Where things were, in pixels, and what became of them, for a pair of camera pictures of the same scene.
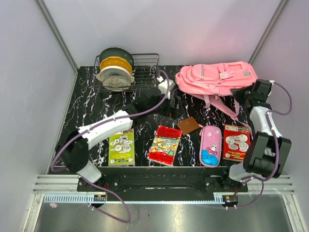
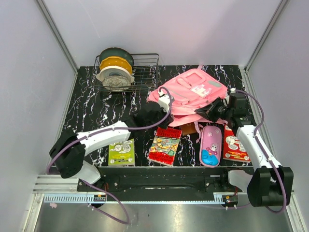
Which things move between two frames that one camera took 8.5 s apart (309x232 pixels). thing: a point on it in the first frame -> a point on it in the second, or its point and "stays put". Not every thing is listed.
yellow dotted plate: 116,61 stays put
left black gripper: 175,113 -> 164,114
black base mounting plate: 163,179 stays put
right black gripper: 237,93 -> 211,109
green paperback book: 121,148 stays put
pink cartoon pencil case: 210,146 stays put
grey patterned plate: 117,83 stays put
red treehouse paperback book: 164,145 stays put
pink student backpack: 215,80 -> 195,90
